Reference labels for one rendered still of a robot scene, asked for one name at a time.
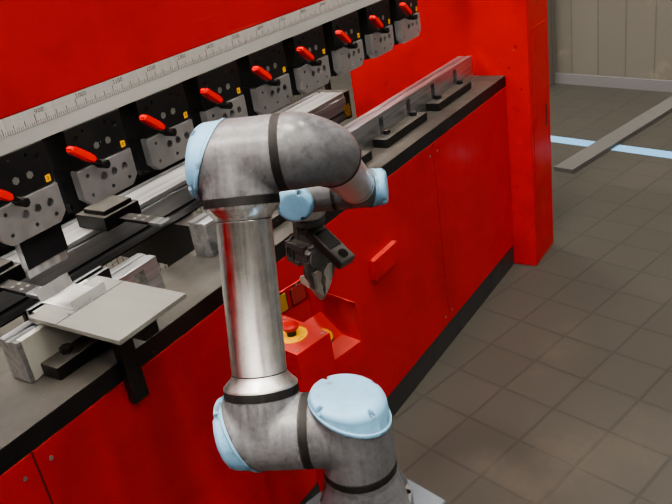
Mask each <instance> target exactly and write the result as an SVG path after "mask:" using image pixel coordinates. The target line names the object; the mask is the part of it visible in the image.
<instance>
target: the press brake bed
mask: <svg viewBox="0 0 672 504"><path fill-rule="evenodd" d="M387 180H388V191H389V199H388V202H387V204H386V205H382V206H375V207H373V208H370V207H365V208H354V209H345V210H344V211H342V212H341V213H340V214H338V215H337V216H336V217H335V218H333V219H332V220H331V221H329V222H328V223H327V224H325V225H324V226H325V227H326V228H328V229H329V230H330V231H331V232H332V233H333V234H334V235H335V236H336V237H337V238H338V239H339V240H340V241H341V242H342V243H343V244H344V245H345V246H346V247H347V248H348V249H349V250H350V251H351V252H352V253H354V255H355V258H354V260H353V262H352V263H350V264H348V265H347V266H345V267H343V268H342V269H337V268H336V267H335V271H334V276H333V277H332V282H331V285H330V287H329V290H328V292H327V293H330V294H333V295H336V296H339V297H342V298H345V299H348V300H351V301H354V302H356V307H357V314H358V320H359V326H360V333H361V339H362V340H361V341H362V347H363V353H364V356H363V357H362V358H361V359H359V360H358V361H357V362H355V363H354V364H353V365H351V366H350V367H349V368H347V369H346V370H345V371H343V372H342V373H341V374H355V375H360V376H363V377H366V378H368V379H370V380H372V381H373V382H374V383H375V384H377V385H379V386H380V387H381V388H382V390H383V391H384V393H385V395H386V398H387V402H388V407H389V409H390V411H391V415H392V418H393V417H394V415H395V414H396V413H397V412H398V410H399V409H400V408H401V406H402V405H403V404H404V403H405V401H406V400H407V399H408V398H409V396H410V395H411V394H412V393H413V391H414V390H415V389H416V387H417V386H418V385H419V384H420V382H421V381H422V380H423V379H424V377H425V376H426V375H427V374H428V372H429V371H430V370H431V368H432V367H433V366H434V365H435V363H436V362H437V361H438V360H439V358H440V357H441V356H442V355H443V353H444V352H445V351H446V349H447V348H448V347H449V346H450V344H451V343H452V342H453V341H454V339H455V338H456V337H457V336H458V334H459V333H460V332H461V331H462V329H463V328H464V327H465V325H466V324H467V323H468V322H469V320H470V319H471V318H472V317H473V315H474V314H475V313H476V312H477V310H478V309H479V308H480V306H481V305H482V304H483V303H484V301H485V300H486V299H487V298H488V296H489V295H490V294H491V293H492V291H493V290H494V289H495V287H496V286H497V285H498V284H499V282H500V281H501V280H502V279H503V277H504V276H505V275H506V274H507V272H508V271H509V270H510V268H511V267H512V266H513V265H514V249H513V244H514V239H513V219H512V200H511V180H510V161H509V142H508V122H507V103H506V87H503V88H502V89H501V90H500V91H498V92H497V93H496V94H494V95H493V96H492V97H490V98H489V99H488V100H487V101H485V102H484V103H483V104H481V105H480V106H479V107H477V108H476V109H475V110H474V111H472V112H471V113H470V114H468V115H467V116H466V117H464V118H463V119H462V120H461V121H459V122H458V123H457V124H455V125H454V126H453V127H451V128H450V129H449V130H448V131H446V132H445V133H444V134H442V135H441V136H440V137H438V138H437V139H436V140H435V141H433V142H432V143H431V144H429V145H428V146H427V147H425V148H424V149H423V150H422V151H420V152H419V153H418V154H416V155H415V156H414V157H413V158H411V159H410V160H409V161H407V162H406V163H405V164H403V165H402V166H401V167H400V168H398V169H397V170H396V171H394V172H393V173H392V174H390V175H389V176H388V177H387ZM392 240H393V241H397V245H398V253H399V261H398V262H397V263H396V264H395V265H394V266H392V267H391V268H390V269H389V270H388V271H387V272H386V273H385V274H384V275H383V276H382V277H381V278H380V279H379V280H378V281H373V280H372V277H371V270H370V263H369V261H370V260H371V259H372V258H373V257H374V256H375V255H376V254H377V253H378V252H380V251H381V250H382V249H383V248H384V247H385V246H386V245H387V244H388V243H390V242H391V241H392ZM141 368H142V371H143V374H144V377H145V380H146V384H147V387H148V390H149V395H147V396H146V397H145V398H144V399H143V400H141V401H140V402H139V403H138V404H133V403H131V402H130V400H129V397H128V394H127V391H126V388H125V385H124V382H123V381H121V382H120V383H119V384H118V385H116V386H115V387H114V388H112V389H111V390H110V391H108V392H107V393H106V394H105V395H103V396H102V397H101V398H99V399H98V400H97V401H95V402H94V403H93V404H92V405H90V406H89V407H88V408H86V409H85V410H84V411H82V412H81V413H80V414H79V415H77V416H76V417H75V418H73V419H72V420H71V421H70V422H68V423H67V424H66V425H64V426H63V427H62V428H60V429H59V430H58V431H57V432H55V433H54V434H53V435H51V436H50V437H49V438H47V439H46V440H45V441H44V442H42V443H41V444H40V445H38V446H37V447H36V448H34V449H33V450H32V451H31V452H29V453H28V454H27V455H25V456H24V457H23V458H21V459H20V460H19V461H18V462H16V463H15V464H14V465H12V466H11V467H10V468H8V469H7V470H6V471H5V472H3V473H2V474H1V475H0V504H305V503H307V502H308V501H309V500H310V499H312V498H313V497H314V496H315V495H317V494H318V493H319V492H320V489H319V484H318V480H317V475H316V470H315V469H307V470H281V471H262V472H260V473H254V472H252V471H235V470H232V469H231V468H229V467H228V466H227V465H226V464H225V463H224V461H223V460H222V458H221V456H220V454H219V452H218V449H217V446H216V442H215V438H214V432H213V420H214V417H213V409H214V405H215V403H216V401H217V399H218V398H220V397H222V396H223V387H224V386H225V384H226V383H227V382H228V381H229V379H230V378H231V366H230V356H229V347H228V338H227V328H226V320H225V310H224V303H223V304H222V305H220V306H219V307H218V308H216V309H215V310H214V311H212V312H211V313H210V314H209V315H207V316H206V317H205V318H203V319H202V320H201V321H199V322H198V323H197V324H196V325H194V326H193V327H192V328H190V329H189V330H188V331H186V332H185V333H184V334H183V335H181V336H180V337H179V338H177V339H176V340H175V341H173V342H172V343H171V344H170V345H168V346H167V347H166V348H164V349H163V350H162V351H160V352H159V353H158V354H157V355H155V356H154V357H153V358H151V359H150V360H149V361H147V362H146V363H145V364H144V365H142V366H141Z"/></svg>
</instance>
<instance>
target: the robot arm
mask: <svg viewBox="0 0 672 504"><path fill-rule="evenodd" d="M185 177H186V183H187V184H188V190H189V192H190V194H191V196H192V197H193V198H195V199H198V200H199V201H203V210H204V212H205V213H206V214H207V215H209V216H210V217H211V218H212V219H213V220H214V221H215V225H216V235H217V244H218V253H219V263H220V272H221V281H222V291H223V300H224V310H225V320H226V328H227V338H228V347H229V356H230V366H231V378H230V379H229V381H228V382H227V383H226V384H225V386H224V387H223V396H222V397H220V398H218V399H217V401H216V403H215V405H214V409H213V417H214V420H213V432H214V438H215V442H216V446H217V449H218V452H219V454H220V456H221V458H222V460H223V461H224V463H225V464H226V465H227V466H228V467H229V468H231V469H232V470H235V471H252V472H254V473H260V472H262V471H281V470H307V469H323V473H324V480H323V486H322V492H321V495H320V500H319V504H414V499H413V493H412V489H411V486H410V484H409V482H408V480H407V479H406V477H405V475H404V474H403V472H402V470H401V469H400V467H399V465H398V464H397V459H396V451H395V445H394V438H393V431H392V415H391V411H390V409H389V407H388V402H387V398H386V395H385V393H384V391H383V390H382V388H381V387H380V386H379V385H377V384H375V383H374V382H373V381H372V380H370V379H368V378H366V377H363V376H360V375H355V374H335V375H331V376H328V377H327V380H325V379H321V380H319V381H318V382H316V383H315V384H314V385H313V386H312V388H311V390H310V392H300V391H299V385H298V379H297V377H295V376H294V375H293V374H292V373H290V372H289V371H288V369H287V364H286V354H285V344H284V334H283V324H282V314H281V305H280V295H279V285H278V275H277V265H276V255H275V245H274V236H273V226H272V214H273V212H274V211H275V210H276V209H277V211H278V212H279V214H280V215H281V216H282V217H283V218H284V219H286V220H288V221H291V222H292V225H293V233H294V234H293V233H291V234H292V235H291V234H289V239H287V240H285V249H286V256H287V261H289V262H291V263H293V264H294V265H297V266H299V267H300V266H302V265H303V266H304V268H303V273H304V275H302V276H300V281H301V283H302V284H303V285H305V286H306V287H308V288H309V289H310V290H312V292H313V293H314V295H315V296H316V297H317V298H318V299H319V300H323V299H325V297H326V295H327V292H328V290H329V287H330V285H331V282H332V277H333V276H334V271H335V267H336V268H337V269H342V268H343V267H345V266H347V265H348V264H350V263H352V262H353V260H354V258H355V255H354V253H352V252H351V251H350V250H349V249H348V248H347V247H346V246H345V245H344V244H343V243H342V242H341V241H340V240H339V239H338V238H337V237H336V236H335V235H334V234H333V233H332V232H331V231H330V230H329V229H328V228H326V227H325V226H324V225H323V223H324V222H325V211H334V210H343V209H354V208H365V207H370V208H373V207H375V206H382V205H386V204H387V202H388V199H389V191H388V180H387V174H386V171H385V170H384V169H382V168H376V169H373V168H369V169H368V168H367V167H366V165H365V164H364V162H363V161H362V159H361V150H360V147H359V144H358V142H357V141H356V139H355V138H354V137H353V135H352V134H351V133H350V132H349V131H348V130H346V129H345V128H344V127H342V126H341V125H339V124H337V123H335V122H333V121H331V120H329V119H326V118H324V117H321V116H318V115H314V114H310V113H305V112H296V111H289V112H281V113H275V114H265V115H257V116H248V117H239V118H231V119H228V118H221V119H219V120H216V121H210V122H204V123H201V124H199V125H198V126H197V127H196V128H195V129H194V130H193V131H192V133H191V135H190V138H189V140H188V143H187V148H186V154H185ZM290 235H291V236H290ZM291 239H293V240H291ZM290 240H291V241H290ZM287 247H288V248H287ZM288 254H289V256H288Z"/></svg>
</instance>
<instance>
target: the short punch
mask: <svg viewBox="0 0 672 504"><path fill-rule="evenodd" d="M14 247H15V249H16V252H17V255H18V257H19V260H20V263H21V266H22V268H23V270H26V272H27V275H28V278H29V279H31V278H33V277H35V276H36V275H38V274H40V273H42V272H43V271H45V270H47V269H49V268H50V267H52V266H54V265H56V264H57V263H59V262H61V261H63V260H65V259H66V258H68V254H67V251H66V250H67V249H68V246H67V243H66V240H65V237H64V234H63V231H62V228H61V225H60V223H58V224H56V225H54V226H52V227H50V228H48V229H46V230H44V231H43V232H41V233H39V234H37V235H35V236H33V237H31V238H29V239H27V240H25V241H23V242H21V243H19V244H18V245H16V246H14Z"/></svg>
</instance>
